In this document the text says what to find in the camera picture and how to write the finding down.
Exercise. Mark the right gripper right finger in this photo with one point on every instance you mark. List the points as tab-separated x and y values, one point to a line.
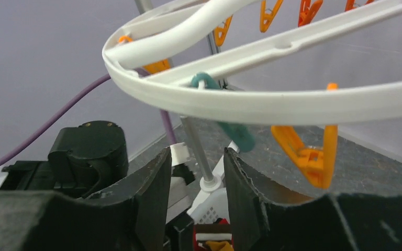
265	215

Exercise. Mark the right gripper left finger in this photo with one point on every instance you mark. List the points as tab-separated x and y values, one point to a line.
127	215

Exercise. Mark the mustard yellow striped sock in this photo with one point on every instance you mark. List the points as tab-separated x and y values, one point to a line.
213	236

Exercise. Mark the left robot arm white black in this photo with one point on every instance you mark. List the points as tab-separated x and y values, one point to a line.
82	160

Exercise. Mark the white round sock hanger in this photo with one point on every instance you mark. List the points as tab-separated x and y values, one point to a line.
344	67

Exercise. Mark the white plastic perforated basket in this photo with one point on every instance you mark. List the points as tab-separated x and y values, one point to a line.
208	207

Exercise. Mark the teal clothes peg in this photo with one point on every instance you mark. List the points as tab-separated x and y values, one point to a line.
235	131

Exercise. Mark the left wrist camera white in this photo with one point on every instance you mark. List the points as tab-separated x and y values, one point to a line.
181	177

